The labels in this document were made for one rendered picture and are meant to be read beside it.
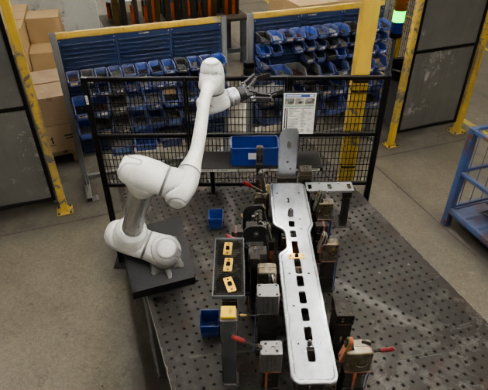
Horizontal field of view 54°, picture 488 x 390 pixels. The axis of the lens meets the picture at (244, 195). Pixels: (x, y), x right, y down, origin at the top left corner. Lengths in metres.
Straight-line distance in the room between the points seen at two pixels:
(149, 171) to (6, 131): 2.46
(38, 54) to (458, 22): 4.68
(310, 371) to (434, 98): 4.19
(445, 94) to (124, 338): 4.18
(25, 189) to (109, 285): 1.26
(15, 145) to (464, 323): 3.48
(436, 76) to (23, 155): 4.13
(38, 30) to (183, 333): 4.97
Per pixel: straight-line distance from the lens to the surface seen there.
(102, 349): 3.43
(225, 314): 1.95
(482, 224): 4.40
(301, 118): 3.13
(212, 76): 2.20
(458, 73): 5.76
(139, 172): 1.93
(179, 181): 1.93
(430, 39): 5.30
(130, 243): 2.40
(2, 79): 4.07
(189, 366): 2.38
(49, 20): 6.67
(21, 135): 4.26
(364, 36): 3.04
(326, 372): 2.01
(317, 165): 3.09
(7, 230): 4.63
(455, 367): 2.56
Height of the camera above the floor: 2.65
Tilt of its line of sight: 35 degrees down
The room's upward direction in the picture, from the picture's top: straight up
